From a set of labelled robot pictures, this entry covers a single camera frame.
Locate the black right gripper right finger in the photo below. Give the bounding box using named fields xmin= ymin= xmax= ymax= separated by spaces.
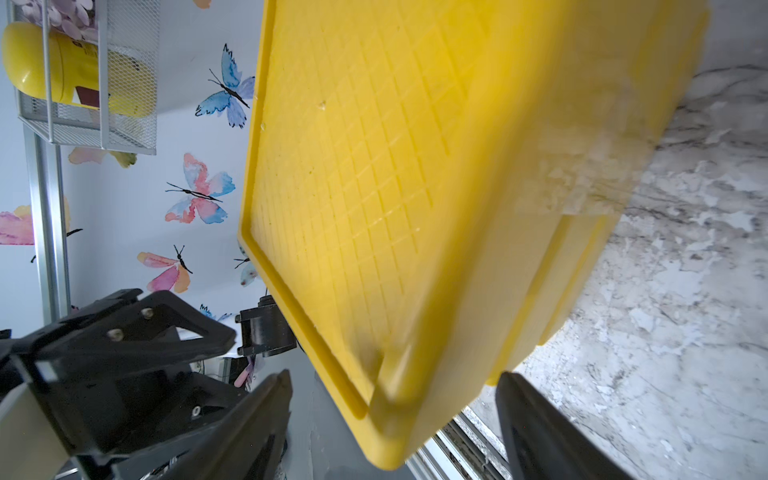
xmin=495 ymin=372 xmax=630 ymax=479

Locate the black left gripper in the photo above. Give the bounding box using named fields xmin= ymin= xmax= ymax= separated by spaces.
xmin=0 ymin=289 xmax=238 ymax=480

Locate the yellow lidded jar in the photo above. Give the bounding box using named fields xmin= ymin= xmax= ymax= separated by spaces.
xmin=1 ymin=22 xmax=156 ymax=118

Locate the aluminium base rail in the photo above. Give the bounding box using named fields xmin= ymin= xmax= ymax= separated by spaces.
xmin=406 ymin=407 xmax=512 ymax=480

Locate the pink flower bunch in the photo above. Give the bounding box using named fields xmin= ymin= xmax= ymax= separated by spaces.
xmin=11 ymin=0 xmax=98 ymax=43

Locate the yellow plastic drawer box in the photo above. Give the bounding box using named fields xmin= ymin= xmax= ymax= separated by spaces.
xmin=239 ymin=1 xmax=709 ymax=470

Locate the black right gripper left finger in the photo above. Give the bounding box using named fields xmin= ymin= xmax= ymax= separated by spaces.
xmin=113 ymin=370 xmax=293 ymax=479

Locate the white wire mesh basket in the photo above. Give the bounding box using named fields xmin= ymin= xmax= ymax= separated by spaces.
xmin=1 ymin=1 xmax=160 ymax=155

